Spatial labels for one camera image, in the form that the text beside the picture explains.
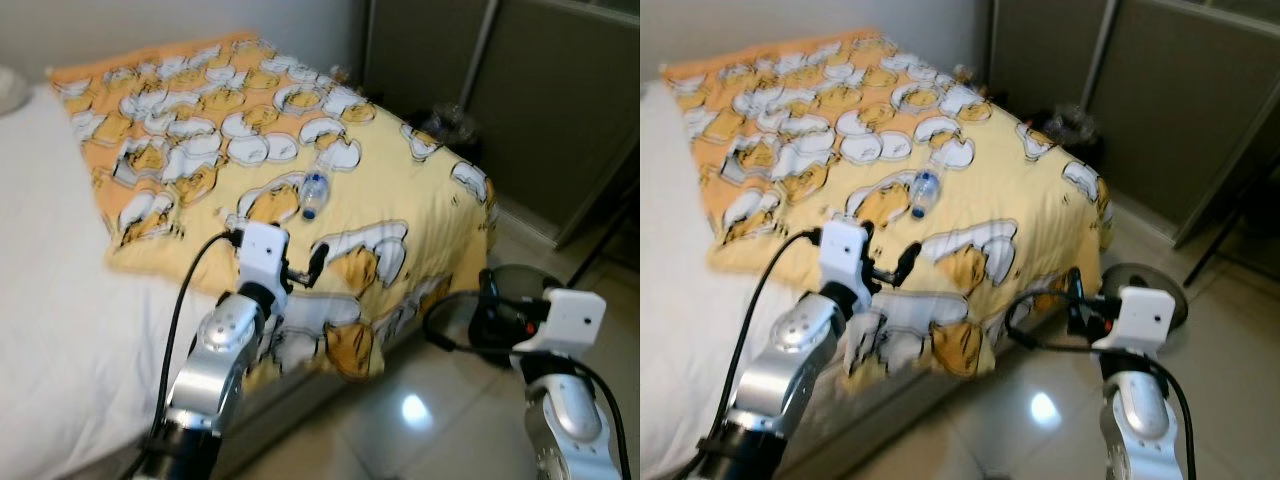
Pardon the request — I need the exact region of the clear plastic bottle blue label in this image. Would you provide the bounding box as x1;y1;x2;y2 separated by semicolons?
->
300;170;331;221
910;168;943;221

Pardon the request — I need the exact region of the round grey trash bin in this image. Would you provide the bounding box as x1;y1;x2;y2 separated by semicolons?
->
470;263;569;366
1100;262;1191;331

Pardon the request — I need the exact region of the orange yellow cartoon blanket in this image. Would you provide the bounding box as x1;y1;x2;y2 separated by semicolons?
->
660;30;1116;379
48;32;498;383

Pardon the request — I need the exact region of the black bag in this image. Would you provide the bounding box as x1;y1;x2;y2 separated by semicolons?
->
1030;100;1108;171
408;100;488;169

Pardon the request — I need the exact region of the crumpled clear plastic bag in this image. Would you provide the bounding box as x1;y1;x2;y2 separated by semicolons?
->
1050;100;1097;137
428;100;473;137

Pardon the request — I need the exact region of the white sheeted bed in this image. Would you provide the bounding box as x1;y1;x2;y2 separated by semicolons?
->
0;83;421;480
640;80;1021;480

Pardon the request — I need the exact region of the grey sliding door wardrobe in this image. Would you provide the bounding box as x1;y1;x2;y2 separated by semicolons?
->
362;0;641;251
985;0;1280;246

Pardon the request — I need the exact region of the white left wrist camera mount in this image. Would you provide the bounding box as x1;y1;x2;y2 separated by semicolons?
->
238;222;293;293
818;220;869;293

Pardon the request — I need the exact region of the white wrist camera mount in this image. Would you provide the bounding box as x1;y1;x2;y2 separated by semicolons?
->
818;220;869;293
1090;286;1173;353
512;290;607;356
238;222;293;293

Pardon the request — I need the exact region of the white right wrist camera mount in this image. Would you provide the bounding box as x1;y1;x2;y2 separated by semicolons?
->
1090;286;1173;353
512;290;607;356

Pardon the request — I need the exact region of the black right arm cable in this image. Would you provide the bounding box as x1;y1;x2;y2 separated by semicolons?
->
1005;290;1196;480
422;288;633;480

